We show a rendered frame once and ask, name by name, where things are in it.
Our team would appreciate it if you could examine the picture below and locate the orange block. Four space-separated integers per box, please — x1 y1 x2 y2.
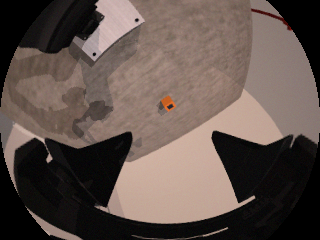
161 96 176 112

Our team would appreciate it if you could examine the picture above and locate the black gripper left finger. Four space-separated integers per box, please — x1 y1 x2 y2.
44 132 133 208

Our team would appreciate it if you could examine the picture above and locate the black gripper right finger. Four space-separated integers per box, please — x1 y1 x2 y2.
212 131 293 203

